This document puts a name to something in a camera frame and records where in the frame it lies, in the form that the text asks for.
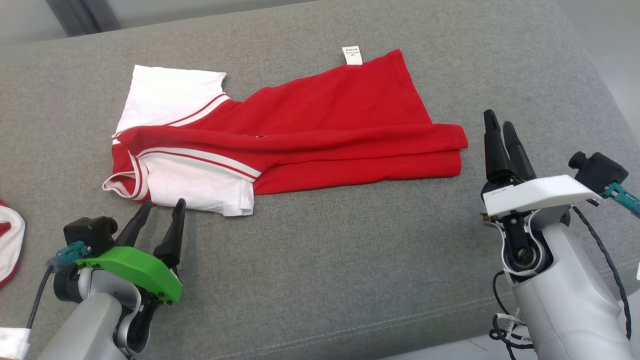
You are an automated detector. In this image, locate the red white basketball jersey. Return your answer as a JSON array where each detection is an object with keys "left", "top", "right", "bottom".
[{"left": 102, "top": 46, "right": 469, "bottom": 217}]

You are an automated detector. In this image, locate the red shorts white stripe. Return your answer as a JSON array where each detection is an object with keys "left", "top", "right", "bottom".
[{"left": 0, "top": 200, "right": 27, "bottom": 289}]

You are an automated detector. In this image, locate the camera cable teal connector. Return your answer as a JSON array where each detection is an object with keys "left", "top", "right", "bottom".
[
  {"left": 572, "top": 182, "right": 640, "bottom": 341},
  {"left": 26, "top": 241, "right": 92, "bottom": 331}
]

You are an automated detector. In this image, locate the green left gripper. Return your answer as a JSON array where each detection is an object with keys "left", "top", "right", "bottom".
[{"left": 76, "top": 198, "right": 187, "bottom": 305}]

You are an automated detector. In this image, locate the grey partition frame post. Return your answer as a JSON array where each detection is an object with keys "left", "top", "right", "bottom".
[{"left": 46, "top": 0, "right": 122, "bottom": 37}]

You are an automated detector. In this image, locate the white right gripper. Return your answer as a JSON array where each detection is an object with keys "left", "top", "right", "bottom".
[{"left": 481, "top": 109, "right": 605, "bottom": 218}]

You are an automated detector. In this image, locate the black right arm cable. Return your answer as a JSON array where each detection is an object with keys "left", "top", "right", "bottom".
[{"left": 489, "top": 270, "right": 536, "bottom": 360}]

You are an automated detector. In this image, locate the white cable label tag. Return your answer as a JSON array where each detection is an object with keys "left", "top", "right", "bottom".
[{"left": 0, "top": 327, "right": 31, "bottom": 360}]

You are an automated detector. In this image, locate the left camera cable teal connector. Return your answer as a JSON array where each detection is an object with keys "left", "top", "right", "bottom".
[{"left": 26, "top": 241, "right": 92, "bottom": 331}]

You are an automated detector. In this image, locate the grey fabric sofa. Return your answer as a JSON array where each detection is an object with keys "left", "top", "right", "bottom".
[{"left": 0, "top": 0, "right": 640, "bottom": 360}]

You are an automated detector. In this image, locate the right camera cable teal connector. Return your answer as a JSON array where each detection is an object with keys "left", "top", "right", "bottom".
[{"left": 572, "top": 182, "right": 640, "bottom": 341}]

